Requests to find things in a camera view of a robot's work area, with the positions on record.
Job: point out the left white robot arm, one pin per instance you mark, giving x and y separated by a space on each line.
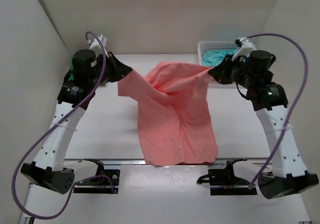
47 169

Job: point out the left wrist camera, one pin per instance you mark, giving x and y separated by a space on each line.
95 45

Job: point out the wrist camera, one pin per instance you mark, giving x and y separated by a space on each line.
245 47
95 45

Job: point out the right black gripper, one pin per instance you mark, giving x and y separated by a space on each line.
227 70

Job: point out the teal t-shirt in basket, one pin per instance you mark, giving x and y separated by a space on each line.
214 58

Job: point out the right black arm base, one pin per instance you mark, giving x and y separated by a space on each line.
224 182

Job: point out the aluminium table rail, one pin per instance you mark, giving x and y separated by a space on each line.
140 161

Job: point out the green folded t-shirt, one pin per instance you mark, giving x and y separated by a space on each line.
71 78

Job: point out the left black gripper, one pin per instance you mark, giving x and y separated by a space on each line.
113 67

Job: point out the white plastic basket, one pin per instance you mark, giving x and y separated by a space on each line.
215 45

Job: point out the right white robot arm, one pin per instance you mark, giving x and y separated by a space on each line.
288 174

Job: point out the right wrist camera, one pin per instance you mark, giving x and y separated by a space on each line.
245 47

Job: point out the pink t-shirt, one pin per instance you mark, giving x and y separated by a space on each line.
174 123

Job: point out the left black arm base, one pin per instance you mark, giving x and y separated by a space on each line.
105 181

